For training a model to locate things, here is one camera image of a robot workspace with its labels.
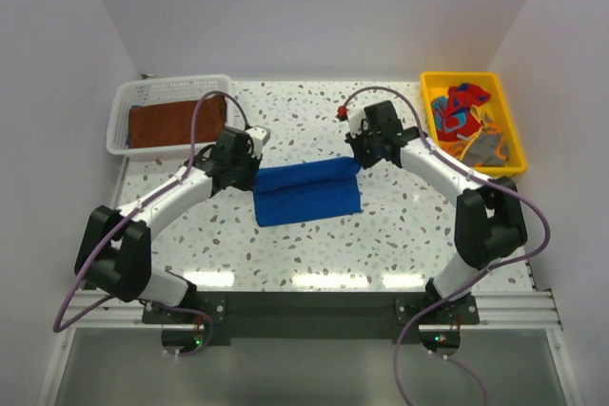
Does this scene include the brown towel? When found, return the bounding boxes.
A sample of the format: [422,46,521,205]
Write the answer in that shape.
[132,95,226,148]

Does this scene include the blue towel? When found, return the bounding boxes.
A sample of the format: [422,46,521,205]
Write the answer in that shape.
[125,105,143,148]
[253,157,362,227]

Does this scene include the orange cloth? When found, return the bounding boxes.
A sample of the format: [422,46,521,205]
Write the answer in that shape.
[439,106,509,167]

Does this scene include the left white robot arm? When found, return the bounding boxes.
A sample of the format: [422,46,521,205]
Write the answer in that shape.
[74,126,270,323]

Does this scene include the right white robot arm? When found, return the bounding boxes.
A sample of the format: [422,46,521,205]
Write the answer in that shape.
[337,101,527,323]

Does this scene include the red and blue cloth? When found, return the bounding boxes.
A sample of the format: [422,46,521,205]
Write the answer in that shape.
[431,83,491,142]

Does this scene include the yellow plastic bin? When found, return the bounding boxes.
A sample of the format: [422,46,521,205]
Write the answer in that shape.
[419,70,529,177]

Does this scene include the grey cloth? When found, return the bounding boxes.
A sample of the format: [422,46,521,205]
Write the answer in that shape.
[457,132,509,167]

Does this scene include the folded blue towel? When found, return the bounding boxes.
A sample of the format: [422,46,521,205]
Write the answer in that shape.
[125,105,143,148]

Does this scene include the white plastic laundry basket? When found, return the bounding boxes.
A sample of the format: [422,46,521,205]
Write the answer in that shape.
[106,74,232,162]

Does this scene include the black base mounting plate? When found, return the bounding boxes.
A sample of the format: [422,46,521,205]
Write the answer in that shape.
[142,291,481,349]

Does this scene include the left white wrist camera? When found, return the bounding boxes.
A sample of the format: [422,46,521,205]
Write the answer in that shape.
[245,126,271,160]

